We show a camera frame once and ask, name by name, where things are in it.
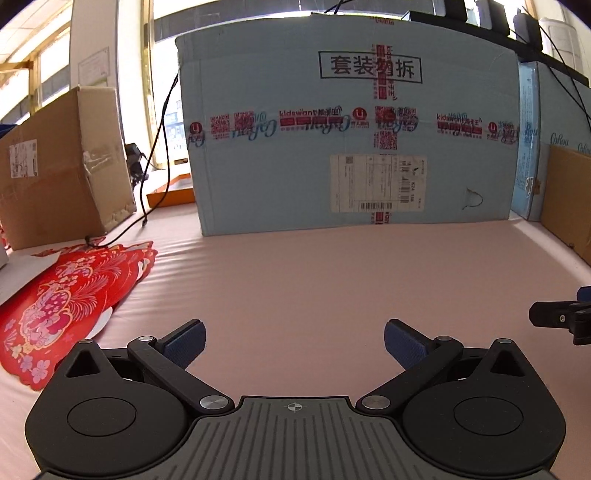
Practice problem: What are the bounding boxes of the red floral paper decoration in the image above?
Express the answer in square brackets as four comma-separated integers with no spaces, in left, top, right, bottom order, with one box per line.
[0,240,158,392]

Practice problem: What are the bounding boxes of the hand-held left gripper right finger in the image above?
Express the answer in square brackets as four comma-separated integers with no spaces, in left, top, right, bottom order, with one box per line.
[358,318,528,414]

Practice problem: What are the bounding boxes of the plain brown cardboard box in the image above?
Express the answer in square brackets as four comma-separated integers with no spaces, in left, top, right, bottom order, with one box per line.
[540,145,591,267]

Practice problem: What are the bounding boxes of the black power adapter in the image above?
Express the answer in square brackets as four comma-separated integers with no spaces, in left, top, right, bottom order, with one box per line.
[124,143,149,186]

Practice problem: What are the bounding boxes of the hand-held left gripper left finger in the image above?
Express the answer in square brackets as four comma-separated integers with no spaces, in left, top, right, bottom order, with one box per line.
[65,318,234,414]

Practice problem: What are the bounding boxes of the brown cardboard box white label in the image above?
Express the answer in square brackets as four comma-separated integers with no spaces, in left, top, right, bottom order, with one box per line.
[0,84,138,251]

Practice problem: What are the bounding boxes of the orange tray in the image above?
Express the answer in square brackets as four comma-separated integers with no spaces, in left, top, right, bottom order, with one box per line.
[147,173,197,208]

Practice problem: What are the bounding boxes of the white cardboard sheet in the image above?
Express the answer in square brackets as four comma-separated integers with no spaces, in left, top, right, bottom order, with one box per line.
[0,249,63,306]

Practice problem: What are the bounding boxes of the narrow light blue cardboard box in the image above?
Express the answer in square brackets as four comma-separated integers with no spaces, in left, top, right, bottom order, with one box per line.
[510,60,591,221]

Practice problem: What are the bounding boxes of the black monitor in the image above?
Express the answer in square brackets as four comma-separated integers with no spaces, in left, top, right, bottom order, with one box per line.
[411,0,591,84]

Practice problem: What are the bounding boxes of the black cable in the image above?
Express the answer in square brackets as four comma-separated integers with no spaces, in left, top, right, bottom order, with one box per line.
[84,74,182,248]

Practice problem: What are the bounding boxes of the white wall notice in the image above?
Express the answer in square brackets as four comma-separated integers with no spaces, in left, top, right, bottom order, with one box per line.
[78,46,112,86]

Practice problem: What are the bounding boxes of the black monitor cables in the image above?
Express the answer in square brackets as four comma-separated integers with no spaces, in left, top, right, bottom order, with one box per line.
[522,4,591,132]

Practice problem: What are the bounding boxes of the large light blue cardboard box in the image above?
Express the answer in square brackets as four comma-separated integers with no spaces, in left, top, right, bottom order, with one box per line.
[174,13,522,237]

